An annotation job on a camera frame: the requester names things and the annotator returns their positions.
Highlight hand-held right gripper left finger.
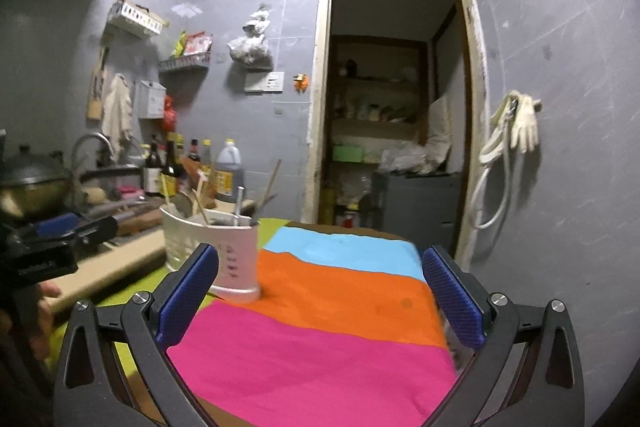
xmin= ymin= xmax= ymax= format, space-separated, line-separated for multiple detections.
xmin=52 ymin=243 xmax=221 ymax=427

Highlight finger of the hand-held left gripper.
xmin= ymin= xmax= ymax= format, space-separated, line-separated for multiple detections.
xmin=31 ymin=212 xmax=81 ymax=239
xmin=70 ymin=215 xmax=120 ymax=251

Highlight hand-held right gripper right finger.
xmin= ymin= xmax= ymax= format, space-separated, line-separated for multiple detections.
xmin=422 ymin=244 xmax=586 ymax=427

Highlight white plastic utensil basket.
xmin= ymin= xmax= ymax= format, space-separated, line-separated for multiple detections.
xmin=159 ymin=202 xmax=262 ymax=304

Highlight person's left hand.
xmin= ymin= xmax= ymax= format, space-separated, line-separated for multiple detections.
xmin=29 ymin=279 xmax=64 ymax=360

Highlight wooden cutting board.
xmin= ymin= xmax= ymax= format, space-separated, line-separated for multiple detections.
xmin=114 ymin=201 xmax=167 ymax=236

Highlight dark bottle with white label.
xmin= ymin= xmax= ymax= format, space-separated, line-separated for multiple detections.
xmin=143 ymin=142 xmax=166 ymax=197

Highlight curved steel faucet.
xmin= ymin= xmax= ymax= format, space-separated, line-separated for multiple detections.
xmin=70 ymin=132 xmax=117 ymax=184

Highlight dark bottle with yellow label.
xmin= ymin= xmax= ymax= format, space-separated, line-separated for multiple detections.
xmin=160 ymin=134 xmax=183 ymax=198

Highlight grey cabinet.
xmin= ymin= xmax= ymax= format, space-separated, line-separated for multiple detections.
xmin=370 ymin=170 xmax=463 ymax=254

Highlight hanging beige towel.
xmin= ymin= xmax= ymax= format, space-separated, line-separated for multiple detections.
xmin=101 ymin=73 xmax=134 ymax=148

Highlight large oil jug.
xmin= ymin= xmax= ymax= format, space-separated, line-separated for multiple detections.
xmin=214 ymin=138 xmax=246 ymax=202

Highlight red plastic bag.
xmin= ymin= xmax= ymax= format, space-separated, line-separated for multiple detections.
xmin=162 ymin=95 xmax=179 ymax=134

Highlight multicoloured patchwork cloth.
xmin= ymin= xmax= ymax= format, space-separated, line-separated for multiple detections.
xmin=50 ymin=217 xmax=463 ymax=427

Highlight hanging wooden board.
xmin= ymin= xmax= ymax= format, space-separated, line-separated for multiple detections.
xmin=85 ymin=46 xmax=111 ymax=122

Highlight crumpled clear plastic bag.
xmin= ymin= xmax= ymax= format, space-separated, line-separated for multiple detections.
xmin=378 ymin=144 xmax=442 ymax=174

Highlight white pillow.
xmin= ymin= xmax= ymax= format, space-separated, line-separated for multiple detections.
xmin=424 ymin=94 xmax=454 ymax=174

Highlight green box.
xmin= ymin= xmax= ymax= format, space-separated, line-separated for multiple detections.
xmin=331 ymin=145 xmax=365 ymax=164

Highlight storage shelf unit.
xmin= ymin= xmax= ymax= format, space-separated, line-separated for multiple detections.
xmin=329 ymin=33 xmax=432 ymax=168

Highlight cream rubber gloves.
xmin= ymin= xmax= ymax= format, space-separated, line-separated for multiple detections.
xmin=492 ymin=90 xmax=544 ymax=154

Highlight seasoning packets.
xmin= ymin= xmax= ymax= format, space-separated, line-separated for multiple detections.
xmin=172 ymin=30 xmax=214 ymax=58

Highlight hanging clear plastic bag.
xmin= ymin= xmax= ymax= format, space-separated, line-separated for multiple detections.
xmin=227 ymin=5 xmax=274 ymax=69

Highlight white wall box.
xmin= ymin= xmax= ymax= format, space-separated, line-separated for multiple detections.
xmin=138 ymin=80 xmax=168 ymax=120

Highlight grey wall rack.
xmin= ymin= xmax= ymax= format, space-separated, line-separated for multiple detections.
xmin=158 ymin=56 xmax=210 ymax=74

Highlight white slotted wall rack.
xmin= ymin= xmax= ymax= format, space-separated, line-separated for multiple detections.
xmin=105 ymin=1 xmax=169 ymax=40

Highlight wall socket panel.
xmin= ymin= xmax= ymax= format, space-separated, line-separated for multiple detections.
xmin=244 ymin=70 xmax=285 ymax=94

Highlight wooden door frame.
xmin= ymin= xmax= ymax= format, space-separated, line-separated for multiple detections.
xmin=302 ymin=0 xmax=489 ymax=269

